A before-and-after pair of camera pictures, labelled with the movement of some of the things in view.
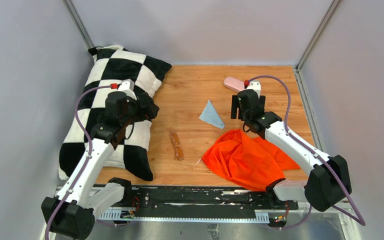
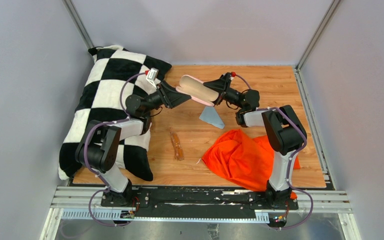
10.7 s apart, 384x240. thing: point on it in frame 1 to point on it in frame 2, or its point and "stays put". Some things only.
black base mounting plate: [205, 200] stays put
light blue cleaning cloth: [210, 115] stays put
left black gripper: [148, 112] to [177, 98]
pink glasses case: [235, 84] to [197, 90]
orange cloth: [252, 163] stays put
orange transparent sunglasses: [179, 153] stays put
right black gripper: [235, 105] to [218, 85]
